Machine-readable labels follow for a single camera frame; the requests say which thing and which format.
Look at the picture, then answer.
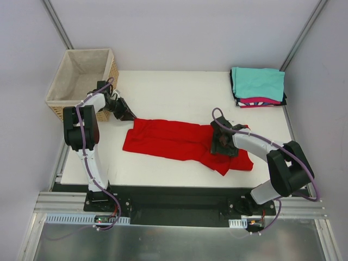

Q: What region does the black t shirt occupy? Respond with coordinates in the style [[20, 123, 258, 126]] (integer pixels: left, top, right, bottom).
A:
[[229, 70, 287, 107]]

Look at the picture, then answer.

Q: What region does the red t shirt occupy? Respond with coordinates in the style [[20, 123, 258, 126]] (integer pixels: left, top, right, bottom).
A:
[[123, 119, 253, 176]]

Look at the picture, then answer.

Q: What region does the wicker basket with cloth liner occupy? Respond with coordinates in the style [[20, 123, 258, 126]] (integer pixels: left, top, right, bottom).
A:
[[46, 48, 119, 119]]

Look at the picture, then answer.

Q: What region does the pink t shirt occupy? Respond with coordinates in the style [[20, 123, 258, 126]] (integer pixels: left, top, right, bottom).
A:
[[236, 97, 281, 108]]

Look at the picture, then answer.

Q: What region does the teal t shirt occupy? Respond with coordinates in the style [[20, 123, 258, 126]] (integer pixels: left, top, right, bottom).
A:
[[231, 67, 285, 102]]

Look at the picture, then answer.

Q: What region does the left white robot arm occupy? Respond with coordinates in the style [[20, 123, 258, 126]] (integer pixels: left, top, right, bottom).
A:
[[63, 77, 136, 212]]

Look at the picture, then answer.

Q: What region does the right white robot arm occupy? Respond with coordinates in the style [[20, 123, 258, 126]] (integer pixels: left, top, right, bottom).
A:
[[210, 116, 315, 216]]

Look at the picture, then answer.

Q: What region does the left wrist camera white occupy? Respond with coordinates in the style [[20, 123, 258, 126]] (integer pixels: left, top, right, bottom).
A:
[[111, 89, 121, 100]]

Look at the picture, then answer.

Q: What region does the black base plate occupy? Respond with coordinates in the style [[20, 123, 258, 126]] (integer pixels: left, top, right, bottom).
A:
[[83, 185, 276, 227]]

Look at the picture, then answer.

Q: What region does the left aluminium frame post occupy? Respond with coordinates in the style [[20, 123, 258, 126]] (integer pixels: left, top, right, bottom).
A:
[[41, 0, 74, 49]]

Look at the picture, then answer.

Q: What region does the aluminium frame post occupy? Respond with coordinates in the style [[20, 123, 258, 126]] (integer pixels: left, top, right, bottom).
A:
[[279, 0, 330, 72], [41, 0, 74, 49]]

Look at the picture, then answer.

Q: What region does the right aluminium frame post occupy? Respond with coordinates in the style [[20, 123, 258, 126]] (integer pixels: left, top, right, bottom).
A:
[[279, 0, 330, 72]]

